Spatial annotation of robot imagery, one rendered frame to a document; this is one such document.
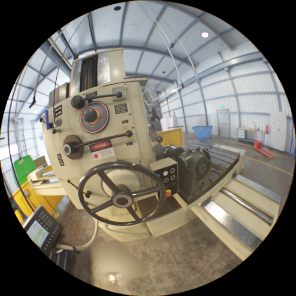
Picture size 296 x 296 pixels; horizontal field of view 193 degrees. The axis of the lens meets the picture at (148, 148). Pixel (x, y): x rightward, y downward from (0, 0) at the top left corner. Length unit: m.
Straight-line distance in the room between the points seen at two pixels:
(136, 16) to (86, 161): 7.08
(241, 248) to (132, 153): 1.20
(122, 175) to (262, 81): 7.86
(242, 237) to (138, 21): 7.95
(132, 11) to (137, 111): 6.76
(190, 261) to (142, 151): 1.57
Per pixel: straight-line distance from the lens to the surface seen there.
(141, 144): 0.50
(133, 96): 0.53
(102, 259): 1.86
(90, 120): 0.42
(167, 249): 1.58
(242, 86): 7.71
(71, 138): 0.56
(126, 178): 0.43
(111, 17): 7.23
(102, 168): 0.28
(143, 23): 7.23
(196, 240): 1.64
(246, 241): 1.06
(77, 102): 0.51
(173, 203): 1.20
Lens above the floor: 1.57
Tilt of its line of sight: 15 degrees down
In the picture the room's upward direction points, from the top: 11 degrees counter-clockwise
